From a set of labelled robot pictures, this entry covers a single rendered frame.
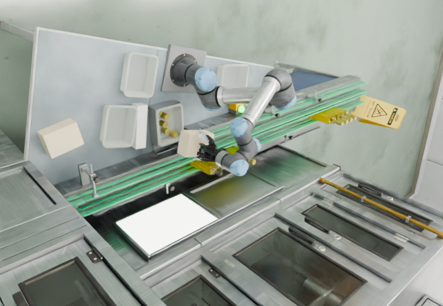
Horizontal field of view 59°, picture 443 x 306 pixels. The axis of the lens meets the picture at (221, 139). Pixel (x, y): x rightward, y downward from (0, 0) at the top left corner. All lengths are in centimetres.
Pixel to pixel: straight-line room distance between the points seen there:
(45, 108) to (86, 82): 22
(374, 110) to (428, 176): 327
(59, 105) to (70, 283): 95
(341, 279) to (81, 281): 106
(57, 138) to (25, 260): 71
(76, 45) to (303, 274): 143
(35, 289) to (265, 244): 106
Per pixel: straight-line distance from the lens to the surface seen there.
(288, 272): 182
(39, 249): 141
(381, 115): 540
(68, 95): 198
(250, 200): 215
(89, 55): 199
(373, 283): 185
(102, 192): 200
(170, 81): 223
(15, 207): 169
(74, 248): 141
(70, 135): 196
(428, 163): 833
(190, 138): 193
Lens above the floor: 255
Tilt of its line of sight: 43 degrees down
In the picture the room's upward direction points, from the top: 115 degrees clockwise
